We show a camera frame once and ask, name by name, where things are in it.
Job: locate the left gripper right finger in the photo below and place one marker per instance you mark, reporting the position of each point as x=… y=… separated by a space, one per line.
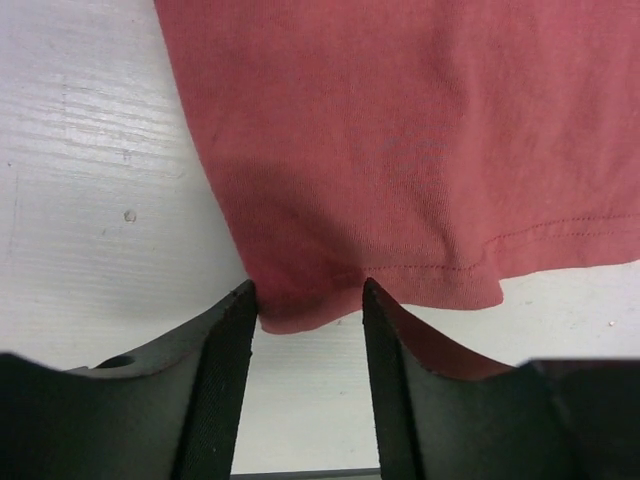
x=443 y=411

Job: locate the salmon pink t shirt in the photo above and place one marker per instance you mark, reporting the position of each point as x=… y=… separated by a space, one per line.
x=438 y=147

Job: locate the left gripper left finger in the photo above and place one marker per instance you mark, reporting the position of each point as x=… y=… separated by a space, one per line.
x=169 y=409

